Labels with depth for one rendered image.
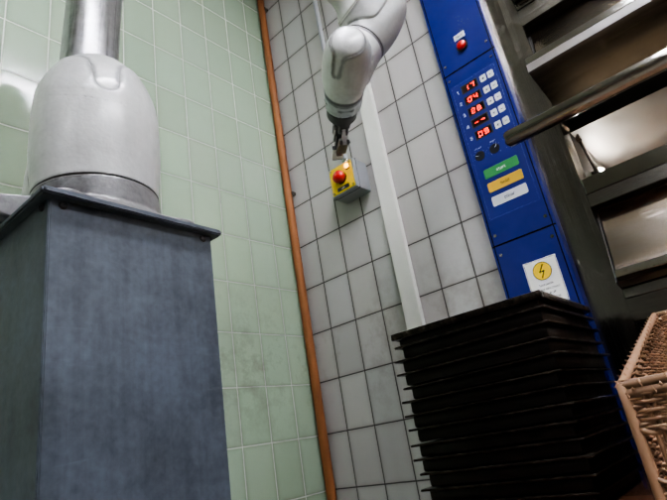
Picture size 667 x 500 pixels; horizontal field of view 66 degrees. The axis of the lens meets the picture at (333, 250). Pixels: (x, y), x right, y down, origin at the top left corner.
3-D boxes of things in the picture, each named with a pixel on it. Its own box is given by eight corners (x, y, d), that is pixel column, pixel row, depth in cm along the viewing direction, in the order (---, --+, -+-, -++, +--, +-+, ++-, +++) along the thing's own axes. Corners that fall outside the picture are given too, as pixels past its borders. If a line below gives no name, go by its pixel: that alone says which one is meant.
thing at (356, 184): (347, 204, 161) (341, 177, 165) (372, 191, 155) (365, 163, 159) (332, 199, 156) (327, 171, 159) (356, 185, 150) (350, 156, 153)
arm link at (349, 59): (354, 115, 113) (380, 73, 118) (360, 65, 99) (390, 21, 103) (312, 94, 115) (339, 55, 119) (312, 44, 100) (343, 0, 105)
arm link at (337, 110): (327, 107, 114) (326, 123, 119) (367, 103, 115) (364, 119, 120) (321, 74, 117) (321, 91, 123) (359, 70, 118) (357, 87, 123)
